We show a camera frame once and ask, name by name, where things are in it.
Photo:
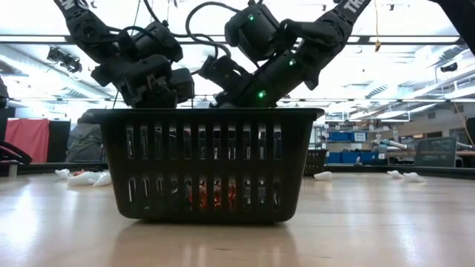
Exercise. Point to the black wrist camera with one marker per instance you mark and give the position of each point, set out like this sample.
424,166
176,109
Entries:
219,74
183,87

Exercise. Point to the black table frame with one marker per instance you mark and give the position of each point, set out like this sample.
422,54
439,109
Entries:
445,171

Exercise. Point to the black sloping brace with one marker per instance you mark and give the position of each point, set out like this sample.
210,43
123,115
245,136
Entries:
16,154

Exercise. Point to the black ceiling camera cluster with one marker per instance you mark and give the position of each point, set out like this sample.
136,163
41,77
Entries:
65,59

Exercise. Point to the person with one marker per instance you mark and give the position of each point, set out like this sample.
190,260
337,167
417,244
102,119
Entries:
85,141

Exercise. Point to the black overhead frame bar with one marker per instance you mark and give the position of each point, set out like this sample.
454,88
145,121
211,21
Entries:
364,39

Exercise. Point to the black ceiling device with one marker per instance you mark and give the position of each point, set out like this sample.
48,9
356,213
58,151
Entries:
449,67

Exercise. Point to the dark mesh chair back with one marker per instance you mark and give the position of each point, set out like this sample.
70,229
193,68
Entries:
436,152

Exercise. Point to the small grey post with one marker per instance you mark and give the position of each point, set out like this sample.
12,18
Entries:
13,170

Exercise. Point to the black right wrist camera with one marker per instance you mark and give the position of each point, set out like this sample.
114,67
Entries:
219,74

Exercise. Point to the red partition screen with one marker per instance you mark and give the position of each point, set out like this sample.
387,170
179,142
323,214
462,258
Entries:
27,141

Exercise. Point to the blue storage bin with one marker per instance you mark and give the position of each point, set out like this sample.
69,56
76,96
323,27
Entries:
334,158
350,157
369,157
341,136

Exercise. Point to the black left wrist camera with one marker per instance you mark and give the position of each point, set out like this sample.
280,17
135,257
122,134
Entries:
183,87

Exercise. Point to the red orange snack packet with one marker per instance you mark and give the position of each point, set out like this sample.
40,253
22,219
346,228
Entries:
203,196

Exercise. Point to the black slotted plastic basket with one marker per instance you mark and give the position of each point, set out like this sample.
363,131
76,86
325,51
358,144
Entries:
317,163
208,167

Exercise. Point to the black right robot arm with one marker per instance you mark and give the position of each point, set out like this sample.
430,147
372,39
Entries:
326,26

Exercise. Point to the white ghost decoration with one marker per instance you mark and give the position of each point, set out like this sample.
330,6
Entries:
104,180
413,178
395,174
83,179
323,176
62,173

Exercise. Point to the black chair back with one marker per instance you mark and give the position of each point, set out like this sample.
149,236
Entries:
471,131

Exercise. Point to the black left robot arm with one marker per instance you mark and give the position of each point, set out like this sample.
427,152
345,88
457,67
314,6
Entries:
89,33

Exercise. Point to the grey background robot arm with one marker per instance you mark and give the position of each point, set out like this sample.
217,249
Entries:
389,144

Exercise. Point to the black partition panel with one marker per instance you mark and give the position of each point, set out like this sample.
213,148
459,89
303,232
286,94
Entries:
59,141

